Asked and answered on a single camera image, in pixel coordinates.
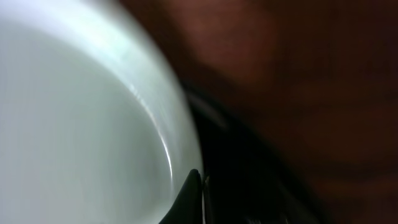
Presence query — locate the light blue plate top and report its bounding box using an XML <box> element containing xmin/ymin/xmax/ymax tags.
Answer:
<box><xmin>1</xmin><ymin>1</ymin><xmax>203</xmax><ymax>224</ymax></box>

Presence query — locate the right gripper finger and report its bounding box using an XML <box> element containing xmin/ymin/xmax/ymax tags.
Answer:
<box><xmin>159</xmin><ymin>169</ymin><xmax>203</xmax><ymax>224</ymax></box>

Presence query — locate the black round tray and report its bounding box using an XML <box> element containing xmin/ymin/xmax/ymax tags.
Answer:
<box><xmin>182</xmin><ymin>83</ymin><xmax>329</xmax><ymax>224</ymax></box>

